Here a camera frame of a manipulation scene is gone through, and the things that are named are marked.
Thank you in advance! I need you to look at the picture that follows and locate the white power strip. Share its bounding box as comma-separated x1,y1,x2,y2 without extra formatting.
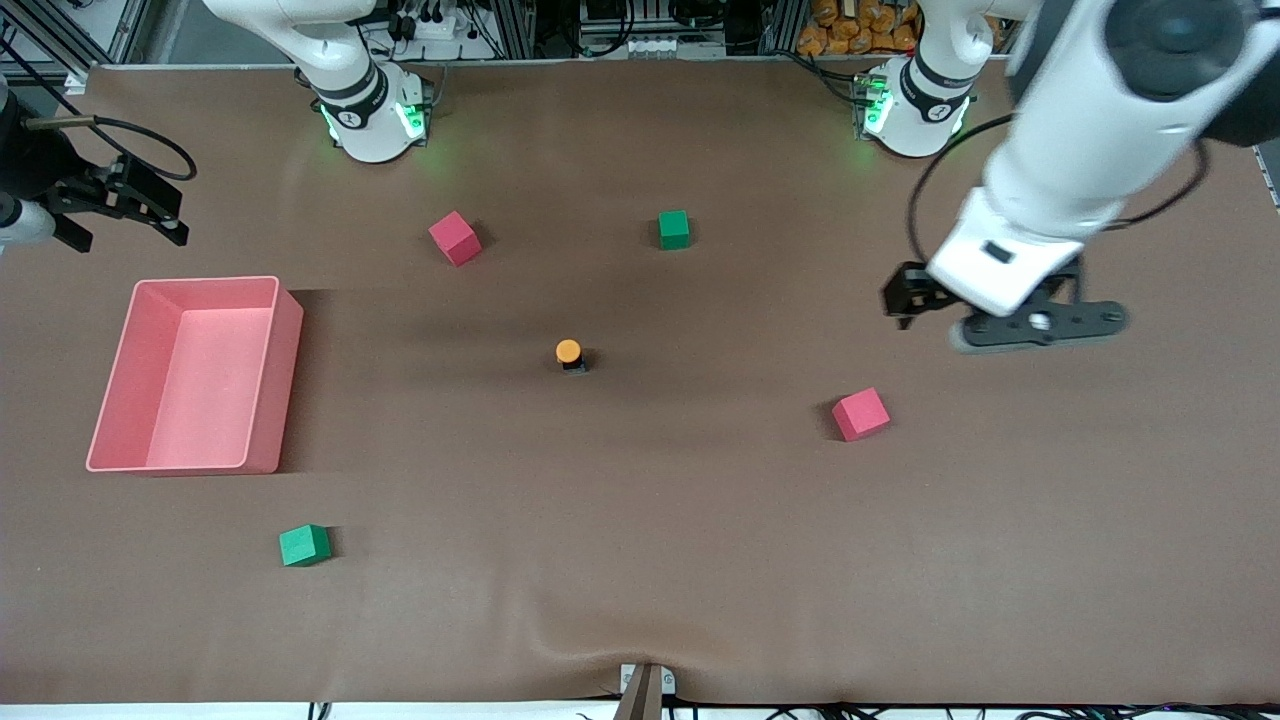
385,10,471,43

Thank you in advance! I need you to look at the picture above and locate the pile of orange objects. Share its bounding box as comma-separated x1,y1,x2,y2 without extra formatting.
800,0,921,57

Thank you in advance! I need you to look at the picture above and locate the brown table mat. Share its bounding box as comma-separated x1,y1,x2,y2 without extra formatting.
0,55,1280,706

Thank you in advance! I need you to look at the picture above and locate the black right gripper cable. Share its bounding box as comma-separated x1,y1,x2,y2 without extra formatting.
20,114,199,183

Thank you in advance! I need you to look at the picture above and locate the metal clamp bracket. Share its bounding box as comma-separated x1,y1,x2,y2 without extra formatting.
615,662,677,720

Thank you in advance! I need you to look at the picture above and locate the pink foam cube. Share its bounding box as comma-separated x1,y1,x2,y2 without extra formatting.
831,387,891,443
428,210,483,268

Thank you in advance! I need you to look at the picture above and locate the pink plastic bin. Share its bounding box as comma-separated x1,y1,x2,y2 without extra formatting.
85,276,305,476

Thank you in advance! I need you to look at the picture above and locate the long white socket strip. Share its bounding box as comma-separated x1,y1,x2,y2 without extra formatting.
580,35,726,59

